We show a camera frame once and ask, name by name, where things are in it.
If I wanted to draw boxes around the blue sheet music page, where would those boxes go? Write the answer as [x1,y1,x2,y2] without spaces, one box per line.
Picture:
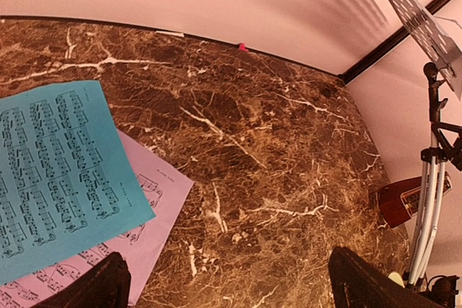
[1,80,154,284]

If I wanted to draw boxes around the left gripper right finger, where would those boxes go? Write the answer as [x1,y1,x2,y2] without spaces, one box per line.
[328,247,440,308]

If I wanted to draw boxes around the grey folding music stand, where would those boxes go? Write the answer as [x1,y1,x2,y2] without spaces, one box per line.
[362,0,462,289]

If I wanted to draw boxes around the purple sheet music page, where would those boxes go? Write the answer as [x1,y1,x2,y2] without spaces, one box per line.
[0,129,194,308]

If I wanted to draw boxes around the brown wooden metronome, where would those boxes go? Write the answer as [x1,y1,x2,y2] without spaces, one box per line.
[371,171,453,229]

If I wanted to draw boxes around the right black frame post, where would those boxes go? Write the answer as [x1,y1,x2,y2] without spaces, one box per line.
[338,0,452,84]

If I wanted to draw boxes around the small pink tag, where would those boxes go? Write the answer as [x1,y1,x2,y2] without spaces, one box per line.
[238,43,248,51]

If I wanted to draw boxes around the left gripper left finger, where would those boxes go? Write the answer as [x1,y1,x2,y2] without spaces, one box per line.
[35,252,130,308]

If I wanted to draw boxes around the pale green ceramic bowl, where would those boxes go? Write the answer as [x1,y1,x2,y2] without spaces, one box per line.
[388,272,405,288]

